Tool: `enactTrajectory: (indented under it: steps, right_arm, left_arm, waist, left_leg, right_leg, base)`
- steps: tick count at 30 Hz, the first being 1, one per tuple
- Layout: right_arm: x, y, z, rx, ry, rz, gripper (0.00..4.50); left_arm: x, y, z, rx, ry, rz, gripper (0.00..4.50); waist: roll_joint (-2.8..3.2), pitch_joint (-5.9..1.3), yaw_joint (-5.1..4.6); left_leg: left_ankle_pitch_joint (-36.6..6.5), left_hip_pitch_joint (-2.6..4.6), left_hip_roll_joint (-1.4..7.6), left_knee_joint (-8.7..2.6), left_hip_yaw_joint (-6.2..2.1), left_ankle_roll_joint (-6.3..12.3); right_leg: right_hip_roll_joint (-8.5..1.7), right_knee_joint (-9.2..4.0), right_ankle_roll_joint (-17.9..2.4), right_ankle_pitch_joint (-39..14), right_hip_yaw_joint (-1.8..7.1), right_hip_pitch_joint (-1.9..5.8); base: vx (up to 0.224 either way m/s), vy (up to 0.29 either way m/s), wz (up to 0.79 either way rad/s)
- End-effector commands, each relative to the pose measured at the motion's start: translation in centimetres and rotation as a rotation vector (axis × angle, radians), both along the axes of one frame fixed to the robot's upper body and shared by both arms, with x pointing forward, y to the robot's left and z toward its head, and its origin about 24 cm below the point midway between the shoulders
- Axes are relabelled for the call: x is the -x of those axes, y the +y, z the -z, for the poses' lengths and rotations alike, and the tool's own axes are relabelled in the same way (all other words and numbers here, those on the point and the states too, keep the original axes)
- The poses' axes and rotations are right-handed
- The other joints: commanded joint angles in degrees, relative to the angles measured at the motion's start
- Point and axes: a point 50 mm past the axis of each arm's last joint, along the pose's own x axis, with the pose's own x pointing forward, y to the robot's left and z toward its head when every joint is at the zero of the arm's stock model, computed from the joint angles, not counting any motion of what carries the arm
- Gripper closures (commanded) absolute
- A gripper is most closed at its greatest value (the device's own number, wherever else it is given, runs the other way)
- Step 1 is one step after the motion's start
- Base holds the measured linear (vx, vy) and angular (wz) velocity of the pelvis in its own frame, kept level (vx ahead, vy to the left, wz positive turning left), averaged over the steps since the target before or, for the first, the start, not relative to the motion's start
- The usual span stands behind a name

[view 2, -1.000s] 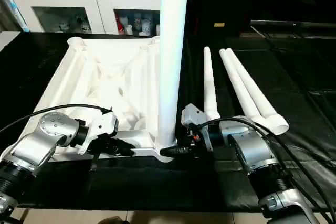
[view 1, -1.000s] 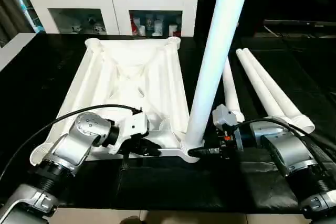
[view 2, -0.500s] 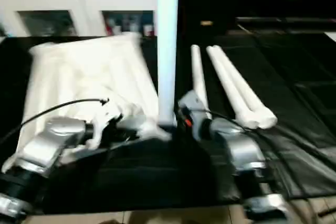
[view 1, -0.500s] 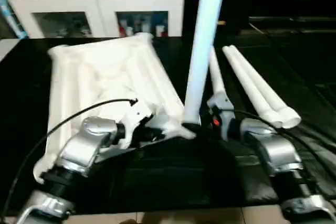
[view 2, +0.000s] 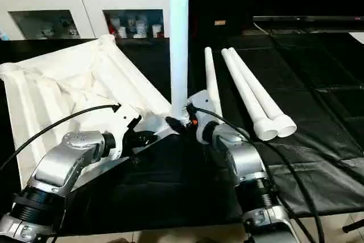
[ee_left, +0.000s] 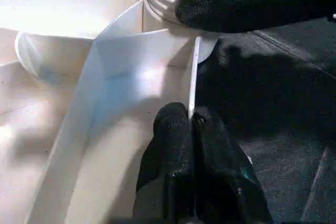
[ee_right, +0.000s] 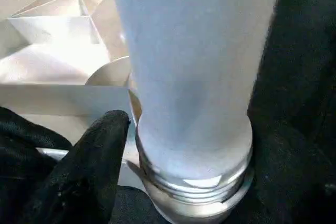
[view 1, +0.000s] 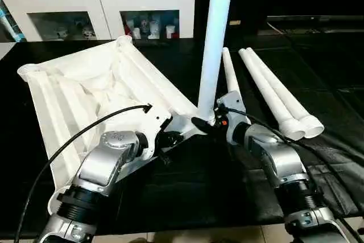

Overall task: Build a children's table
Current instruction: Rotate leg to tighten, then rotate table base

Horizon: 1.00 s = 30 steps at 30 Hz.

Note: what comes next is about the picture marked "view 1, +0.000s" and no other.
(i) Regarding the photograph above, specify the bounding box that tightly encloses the white plastic table leg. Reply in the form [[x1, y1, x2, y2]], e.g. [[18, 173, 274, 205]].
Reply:
[[221, 48, 243, 114], [196, 0, 236, 126], [238, 48, 307, 142], [246, 47, 325, 139]]

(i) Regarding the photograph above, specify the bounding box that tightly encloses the black work mat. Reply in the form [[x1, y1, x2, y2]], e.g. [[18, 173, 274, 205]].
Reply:
[[0, 31, 364, 238]]

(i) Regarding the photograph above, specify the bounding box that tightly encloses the teal plastic object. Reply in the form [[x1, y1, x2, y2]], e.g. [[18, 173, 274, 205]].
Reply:
[[0, 0, 27, 42]]

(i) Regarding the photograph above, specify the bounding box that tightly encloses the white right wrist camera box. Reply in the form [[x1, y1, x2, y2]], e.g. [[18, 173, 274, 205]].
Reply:
[[216, 91, 249, 127]]

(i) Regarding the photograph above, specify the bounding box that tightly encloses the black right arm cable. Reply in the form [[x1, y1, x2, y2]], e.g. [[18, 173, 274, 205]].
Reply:
[[218, 105, 364, 238]]

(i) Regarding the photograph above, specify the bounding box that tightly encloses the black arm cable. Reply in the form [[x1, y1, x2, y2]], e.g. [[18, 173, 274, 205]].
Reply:
[[14, 104, 153, 243], [218, 105, 364, 238]]

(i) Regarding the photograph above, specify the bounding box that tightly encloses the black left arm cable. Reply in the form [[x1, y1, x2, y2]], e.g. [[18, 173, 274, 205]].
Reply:
[[14, 104, 153, 243]]

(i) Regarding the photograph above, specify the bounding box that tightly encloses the dark metal rail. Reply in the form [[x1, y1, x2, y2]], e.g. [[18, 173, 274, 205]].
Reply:
[[267, 15, 364, 24]]

